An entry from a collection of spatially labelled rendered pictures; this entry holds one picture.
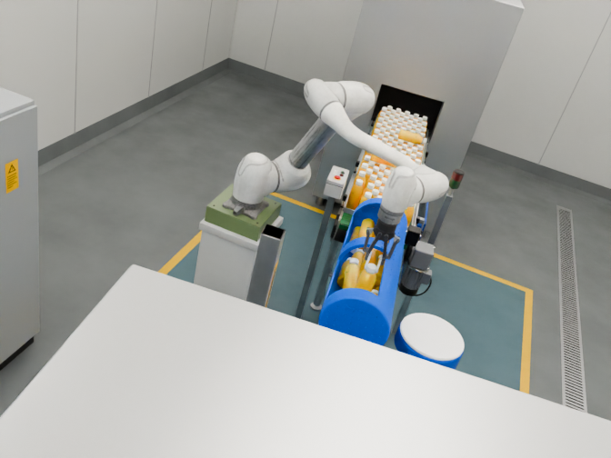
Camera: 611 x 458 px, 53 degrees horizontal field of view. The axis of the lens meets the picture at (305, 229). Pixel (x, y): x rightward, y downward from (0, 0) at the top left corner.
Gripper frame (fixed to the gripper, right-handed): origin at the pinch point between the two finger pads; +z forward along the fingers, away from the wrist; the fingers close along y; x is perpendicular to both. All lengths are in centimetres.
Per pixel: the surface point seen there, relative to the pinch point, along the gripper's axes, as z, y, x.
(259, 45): 102, -190, 526
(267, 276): -24, -30, -59
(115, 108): 120, -255, 289
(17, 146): 7, -159, 11
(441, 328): 30.6, 37.2, 13.1
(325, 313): 22.7, -11.8, -11.4
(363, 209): 21, -10, 75
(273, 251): -33, -31, -59
